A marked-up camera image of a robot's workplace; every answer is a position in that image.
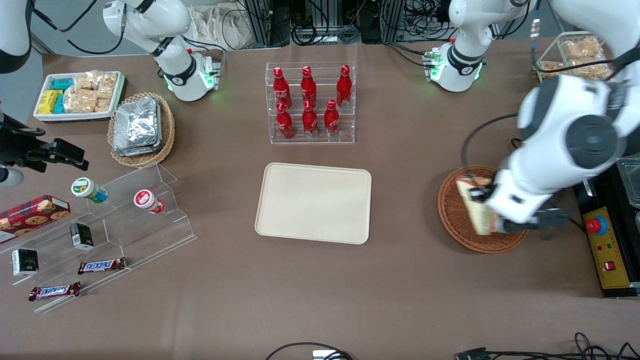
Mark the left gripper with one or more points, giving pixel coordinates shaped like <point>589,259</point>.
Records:
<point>484,193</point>

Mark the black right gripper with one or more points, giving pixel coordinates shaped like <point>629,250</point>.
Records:
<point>19,145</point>

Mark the triangular sandwich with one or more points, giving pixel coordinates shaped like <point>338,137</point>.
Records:
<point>479,217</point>

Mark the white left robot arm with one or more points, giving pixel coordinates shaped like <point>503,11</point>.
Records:
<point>565,115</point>

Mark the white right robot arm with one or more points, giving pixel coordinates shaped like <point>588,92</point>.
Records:
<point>180,70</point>

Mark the brown wicker basket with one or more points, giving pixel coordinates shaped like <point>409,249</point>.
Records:
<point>452,215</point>

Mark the white rectangular snack tray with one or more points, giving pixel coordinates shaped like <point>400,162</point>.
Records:
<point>45,116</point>

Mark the light wicker basket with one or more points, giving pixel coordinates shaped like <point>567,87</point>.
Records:
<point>167,135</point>

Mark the beige plastic tray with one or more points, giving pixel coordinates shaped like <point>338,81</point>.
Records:
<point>312,202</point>

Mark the green label yogurt cup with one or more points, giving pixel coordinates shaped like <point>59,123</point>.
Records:
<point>85,188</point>

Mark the teal snack packet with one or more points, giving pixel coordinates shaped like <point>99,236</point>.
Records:
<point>62,84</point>
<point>59,105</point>

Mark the clear rice cracker pack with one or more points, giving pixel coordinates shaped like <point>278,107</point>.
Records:
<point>86,80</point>
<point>80,101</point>
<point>103,104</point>
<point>107,84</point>

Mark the yellow snack packet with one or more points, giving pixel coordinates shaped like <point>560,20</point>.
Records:
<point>48,101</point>

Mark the red tartan cookie box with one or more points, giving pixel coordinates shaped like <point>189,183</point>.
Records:
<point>30,215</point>

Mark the silver foil packet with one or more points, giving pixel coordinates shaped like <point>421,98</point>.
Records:
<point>137,125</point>

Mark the small black drink carton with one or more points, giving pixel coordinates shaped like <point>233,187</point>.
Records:
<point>81,236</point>
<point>25,262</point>

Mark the red label yogurt cup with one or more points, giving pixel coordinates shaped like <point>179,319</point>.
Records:
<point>145,199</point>

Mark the clear acrylic stepped shelf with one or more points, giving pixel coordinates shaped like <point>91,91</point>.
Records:
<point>145,235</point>

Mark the brown Snickers bar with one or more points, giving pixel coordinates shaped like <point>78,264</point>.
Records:
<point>101,265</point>
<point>54,291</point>

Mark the yellow emergency stop control box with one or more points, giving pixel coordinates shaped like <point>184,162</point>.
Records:
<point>607,265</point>

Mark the clear cracker snack bag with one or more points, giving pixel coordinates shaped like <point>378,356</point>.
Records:
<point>590,71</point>
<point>582,48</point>
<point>550,66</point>

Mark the grey plastic bin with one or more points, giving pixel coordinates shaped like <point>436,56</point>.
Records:
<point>631,182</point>

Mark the black plug connector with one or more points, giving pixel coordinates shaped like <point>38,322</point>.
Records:
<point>471,354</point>

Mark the red cola bottle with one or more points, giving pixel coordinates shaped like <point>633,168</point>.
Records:
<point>281,90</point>
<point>343,87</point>
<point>309,122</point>
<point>331,120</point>
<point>308,87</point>
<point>284,125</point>

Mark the clear acrylic bottle rack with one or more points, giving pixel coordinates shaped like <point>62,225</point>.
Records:
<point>320,140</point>

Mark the white plastic bag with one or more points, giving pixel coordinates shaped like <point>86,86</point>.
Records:
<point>215,25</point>

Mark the white plug connector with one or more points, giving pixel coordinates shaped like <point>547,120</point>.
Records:
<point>327,355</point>

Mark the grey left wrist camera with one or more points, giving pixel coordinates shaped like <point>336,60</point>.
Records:
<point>530,223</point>

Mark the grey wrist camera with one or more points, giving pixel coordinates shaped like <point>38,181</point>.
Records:
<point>530,223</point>
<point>9,176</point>

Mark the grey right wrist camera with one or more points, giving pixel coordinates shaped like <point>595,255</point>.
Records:
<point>9,176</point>

